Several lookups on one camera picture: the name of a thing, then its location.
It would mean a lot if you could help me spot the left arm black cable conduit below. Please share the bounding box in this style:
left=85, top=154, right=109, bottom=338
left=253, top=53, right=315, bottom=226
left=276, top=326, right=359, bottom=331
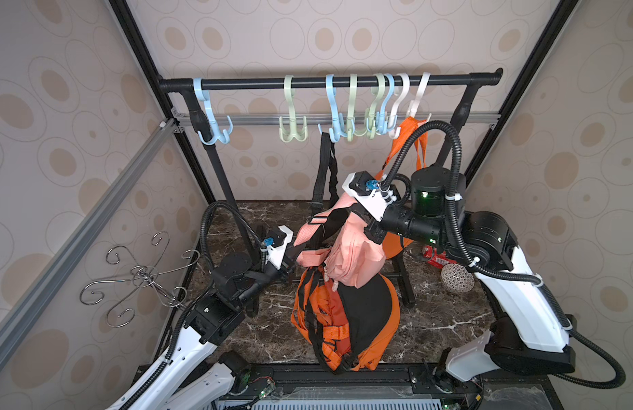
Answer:
left=115, top=201, right=266, bottom=410

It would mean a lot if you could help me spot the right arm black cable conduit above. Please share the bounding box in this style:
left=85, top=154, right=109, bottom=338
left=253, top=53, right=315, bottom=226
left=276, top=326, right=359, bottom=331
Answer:
left=380, top=120, right=627, bottom=390

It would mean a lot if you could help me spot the orange backpack bottom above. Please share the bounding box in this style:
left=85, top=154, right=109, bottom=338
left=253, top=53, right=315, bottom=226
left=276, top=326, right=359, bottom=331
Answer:
left=291, top=267, right=400, bottom=375

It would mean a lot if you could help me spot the black corner frame post left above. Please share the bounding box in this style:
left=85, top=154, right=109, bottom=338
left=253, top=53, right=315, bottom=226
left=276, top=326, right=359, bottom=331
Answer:
left=106, top=0, right=216, bottom=203

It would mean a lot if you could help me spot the light green hook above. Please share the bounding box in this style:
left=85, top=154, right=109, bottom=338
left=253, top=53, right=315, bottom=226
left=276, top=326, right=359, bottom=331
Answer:
left=279, top=75, right=309, bottom=144
left=345, top=73, right=358, bottom=143
left=365, top=73, right=386, bottom=139

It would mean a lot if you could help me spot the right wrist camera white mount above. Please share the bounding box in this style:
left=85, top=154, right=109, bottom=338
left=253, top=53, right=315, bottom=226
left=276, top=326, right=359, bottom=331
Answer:
left=342, top=171, right=398, bottom=222

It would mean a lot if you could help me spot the aluminium rail left wall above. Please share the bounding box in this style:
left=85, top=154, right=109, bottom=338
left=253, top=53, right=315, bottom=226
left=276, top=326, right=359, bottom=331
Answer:
left=0, top=118, right=179, bottom=373

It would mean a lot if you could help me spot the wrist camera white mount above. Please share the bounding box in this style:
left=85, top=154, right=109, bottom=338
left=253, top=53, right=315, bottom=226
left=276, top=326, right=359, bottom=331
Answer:
left=261, top=225, right=293, bottom=271
left=342, top=171, right=398, bottom=222

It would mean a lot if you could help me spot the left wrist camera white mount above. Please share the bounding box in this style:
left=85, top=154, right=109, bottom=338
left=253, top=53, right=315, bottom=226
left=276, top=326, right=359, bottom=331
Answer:
left=261, top=225, right=293, bottom=271

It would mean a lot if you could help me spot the black corner frame post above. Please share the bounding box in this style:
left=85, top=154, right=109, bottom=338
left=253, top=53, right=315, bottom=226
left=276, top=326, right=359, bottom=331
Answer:
left=467, top=0, right=579, bottom=175
left=106, top=0, right=216, bottom=203

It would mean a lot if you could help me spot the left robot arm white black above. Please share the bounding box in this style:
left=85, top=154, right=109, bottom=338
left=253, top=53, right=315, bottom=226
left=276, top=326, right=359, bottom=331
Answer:
left=110, top=249, right=298, bottom=409

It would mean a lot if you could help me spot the chrome jewelry stand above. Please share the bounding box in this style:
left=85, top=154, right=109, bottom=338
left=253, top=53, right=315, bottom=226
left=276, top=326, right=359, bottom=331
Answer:
left=78, top=231, right=201, bottom=329

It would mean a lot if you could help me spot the orange sling bag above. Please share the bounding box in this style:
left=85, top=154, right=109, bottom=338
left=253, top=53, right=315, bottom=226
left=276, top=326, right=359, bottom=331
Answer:
left=373, top=115, right=431, bottom=261

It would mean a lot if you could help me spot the light blue hook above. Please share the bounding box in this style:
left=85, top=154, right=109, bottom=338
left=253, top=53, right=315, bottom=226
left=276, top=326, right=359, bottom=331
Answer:
left=375, top=73, right=395, bottom=135
left=193, top=78, right=234, bottom=146
left=325, top=74, right=345, bottom=144

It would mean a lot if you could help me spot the red snack packet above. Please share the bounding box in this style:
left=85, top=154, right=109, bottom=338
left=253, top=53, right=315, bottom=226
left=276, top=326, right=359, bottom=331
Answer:
left=422, top=245, right=456, bottom=269

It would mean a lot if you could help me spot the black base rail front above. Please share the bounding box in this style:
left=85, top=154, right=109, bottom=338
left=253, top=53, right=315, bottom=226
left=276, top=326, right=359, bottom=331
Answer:
left=122, top=361, right=563, bottom=410

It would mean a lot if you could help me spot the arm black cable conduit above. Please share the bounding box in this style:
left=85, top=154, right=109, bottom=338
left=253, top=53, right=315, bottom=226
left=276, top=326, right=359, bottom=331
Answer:
left=115, top=201, right=266, bottom=410
left=380, top=120, right=627, bottom=390

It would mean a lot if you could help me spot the pink sling bag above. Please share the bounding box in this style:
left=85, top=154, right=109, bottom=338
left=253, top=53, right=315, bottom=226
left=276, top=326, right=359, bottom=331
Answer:
left=293, top=194, right=386, bottom=291

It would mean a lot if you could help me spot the black corner frame post right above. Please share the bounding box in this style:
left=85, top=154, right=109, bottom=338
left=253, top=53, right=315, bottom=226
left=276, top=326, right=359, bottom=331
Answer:
left=467, top=0, right=579, bottom=175

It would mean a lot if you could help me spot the dark grey clothes rack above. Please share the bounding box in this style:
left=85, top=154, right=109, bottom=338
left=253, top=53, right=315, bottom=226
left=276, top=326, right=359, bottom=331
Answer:
left=156, top=67, right=504, bottom=309

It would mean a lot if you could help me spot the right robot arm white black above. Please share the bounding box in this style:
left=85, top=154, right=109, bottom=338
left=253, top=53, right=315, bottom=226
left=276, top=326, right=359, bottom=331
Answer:
left=343, top=167, right=576, bottom=392

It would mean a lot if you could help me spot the patterned round ball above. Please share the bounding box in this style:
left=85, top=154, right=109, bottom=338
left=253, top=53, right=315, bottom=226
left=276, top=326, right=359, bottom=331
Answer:
left=441, top=263, right=475, bottom=294

